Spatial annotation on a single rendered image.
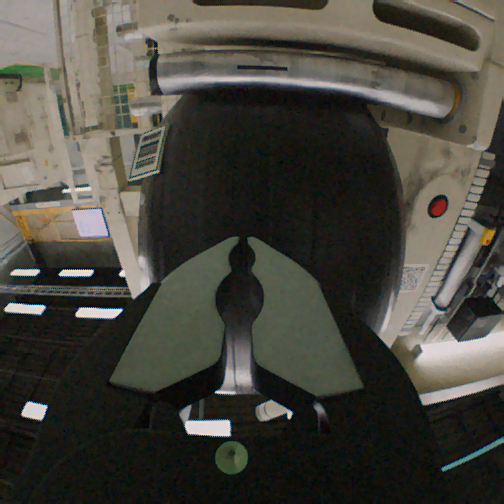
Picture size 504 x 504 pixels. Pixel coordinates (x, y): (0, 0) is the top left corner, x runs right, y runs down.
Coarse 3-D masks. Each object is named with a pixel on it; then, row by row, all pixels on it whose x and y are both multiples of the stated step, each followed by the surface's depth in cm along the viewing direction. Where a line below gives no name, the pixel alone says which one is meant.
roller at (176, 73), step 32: (160, 64) 19; (192, 64) 20; (224, 64) 20; (256, 64) 20; (288, 64) 20; (320, 64) 20; (352, 64) 20; (320, 96) 22; (352, 96) 22; (384, 96) 21; (416, 96) 21; (448, 96) 20
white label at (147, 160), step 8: (160, 128) 22; (168, 128) 22; (144, 136) 23; (152, 136) 22; (160, 136) 22; (144, 144) 22; (152, 144) 22; (160, 144) 21; (136, 152) 23; (144, 152) 22; (152, 152) 22; (160, 152) 21; (136, 160) 22; (144, 160) 22; (152, 160) 21; (160, 160) 21; (136, 168) 22; (144, 168) 21; (152, 168) 21; (136, 176) 21; (144, 176) 21
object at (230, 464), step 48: (144, 432) 4; (288, 432) 4; (48, 480) 3; (96, 480) 3; (144, 480) 3; (192, 480) 3; (240, 480) 3; (288, 480) 3; (336, 480) 3; (384, 480) 3
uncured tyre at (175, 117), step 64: (192, 128) 21; (256, 128) 21; (320, 128) 21; (192, 192) 20; (256, 192) 20; (320, 192) 20; (384, 192) 20; (192, 256) 20; (320, 256) 20; (384, 256) 20; (384, 320) 23
